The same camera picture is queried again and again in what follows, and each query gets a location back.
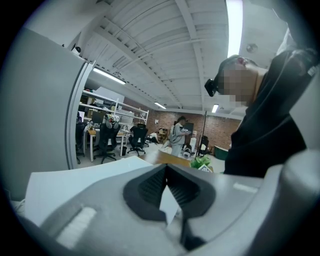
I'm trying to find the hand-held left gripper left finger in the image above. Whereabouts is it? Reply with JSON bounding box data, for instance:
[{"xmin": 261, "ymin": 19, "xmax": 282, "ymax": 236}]
[{"xmin": 39, "ymin": 163, "xmax": 186, "ymax": 256}]

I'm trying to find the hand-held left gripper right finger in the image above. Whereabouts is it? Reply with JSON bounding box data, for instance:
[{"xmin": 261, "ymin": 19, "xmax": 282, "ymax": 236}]
[{"xmin": 166, "ymin": 163, "xmax": 266, "ymax": 251}]

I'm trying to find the green potted plant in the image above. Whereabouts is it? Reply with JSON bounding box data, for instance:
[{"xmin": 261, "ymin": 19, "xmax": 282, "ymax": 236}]
[{"xmin": 189, "ymin": 154, "xmax": 214, "ymax": 173}]

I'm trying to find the dark green tub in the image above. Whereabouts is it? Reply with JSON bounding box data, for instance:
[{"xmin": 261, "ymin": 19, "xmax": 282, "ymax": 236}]
[{"xmin": 214, "ymin": 145, "xmax": 230, "ymax": 160}]

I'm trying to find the black office chair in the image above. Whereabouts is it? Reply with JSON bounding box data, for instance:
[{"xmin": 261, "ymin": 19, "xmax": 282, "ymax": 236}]
[
  {"xmin": 126, "ymin": 123, "xmax": 149, "ymax": 157},
  {"xmin": 199, "ymin": 135, "xmax": 210, "ymax": 153},
  {"xmin": 75, "ymin": 121, "xmax": 87, "ymax": 165},
  {"xmin": 93, "ymin": 121, "xmax": 121, "ymax": 165}
]

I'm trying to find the black tripod stand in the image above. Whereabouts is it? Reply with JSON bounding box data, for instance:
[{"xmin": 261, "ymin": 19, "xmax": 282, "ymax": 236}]
[{"xmin": 196, "ymin": 110, "xmax": 209, "ymax": 159}]

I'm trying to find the brown wooden table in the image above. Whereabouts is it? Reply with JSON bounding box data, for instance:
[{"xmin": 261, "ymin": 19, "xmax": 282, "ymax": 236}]
[{"xmin": 138, "ymin": 149, "xmax": 193, "ymax": 169}]

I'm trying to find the person's black shirt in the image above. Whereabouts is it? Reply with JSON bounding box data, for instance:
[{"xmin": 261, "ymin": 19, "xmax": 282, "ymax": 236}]
[{"xmin": 223, "ymin": 48, "xmax": 319, "ymax": 179}]

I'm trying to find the wooden desk with white legs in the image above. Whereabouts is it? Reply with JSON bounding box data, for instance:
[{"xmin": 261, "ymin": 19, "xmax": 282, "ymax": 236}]
[{"xmin": 84, "ymin": 127, "xmax": 132, "ymax": 163}]

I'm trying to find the black computer monitor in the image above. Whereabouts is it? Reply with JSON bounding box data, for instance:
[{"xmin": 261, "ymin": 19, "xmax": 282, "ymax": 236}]
[{"xmin": 90, "ymin": 109, "xmax": 106, "ymax": 125}]

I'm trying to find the white shelving rack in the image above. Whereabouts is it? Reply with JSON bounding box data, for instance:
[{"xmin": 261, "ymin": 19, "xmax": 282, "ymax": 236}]
[{"xmin": 79, "ymin": 89, "xmax": 150, "ymax": 132}]

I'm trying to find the person's head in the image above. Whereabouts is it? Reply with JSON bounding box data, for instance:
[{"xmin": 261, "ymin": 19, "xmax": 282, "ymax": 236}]
[{"xmin": 217, "ymin": 54, "xmax": 269, "ymax": 109}]

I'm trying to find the grey tall cabinet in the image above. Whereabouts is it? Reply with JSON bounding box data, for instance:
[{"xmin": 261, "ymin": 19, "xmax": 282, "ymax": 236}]
[{"xmin": 6, "ymin": 26, "xmax": 96, "ymax": 202}]

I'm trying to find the black head-worn camera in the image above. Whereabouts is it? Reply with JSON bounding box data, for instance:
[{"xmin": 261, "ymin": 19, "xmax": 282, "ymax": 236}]
[{"xmin": 204, "ymin": 77, "xmax": 219, "ymax": 98}]

